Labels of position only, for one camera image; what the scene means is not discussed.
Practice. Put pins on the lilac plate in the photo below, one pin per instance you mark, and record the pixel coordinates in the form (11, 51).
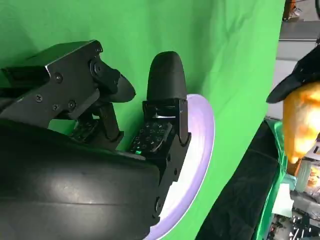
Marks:
(197, 155)

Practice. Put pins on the white paper sheet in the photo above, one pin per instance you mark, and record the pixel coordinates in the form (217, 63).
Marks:
(282, 200)

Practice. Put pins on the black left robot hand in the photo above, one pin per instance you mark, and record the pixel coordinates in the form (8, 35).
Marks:
(305, 72)

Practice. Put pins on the black backdrop cloth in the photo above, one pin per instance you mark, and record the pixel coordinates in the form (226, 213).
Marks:
(240, 190)

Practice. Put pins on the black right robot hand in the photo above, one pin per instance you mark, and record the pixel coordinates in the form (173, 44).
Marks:
(62, 180)

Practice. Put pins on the green table cloth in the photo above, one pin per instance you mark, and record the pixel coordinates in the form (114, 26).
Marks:
(225, 62)

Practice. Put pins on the orange and white bread roll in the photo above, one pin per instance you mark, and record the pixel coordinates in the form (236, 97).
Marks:
(302, 120)

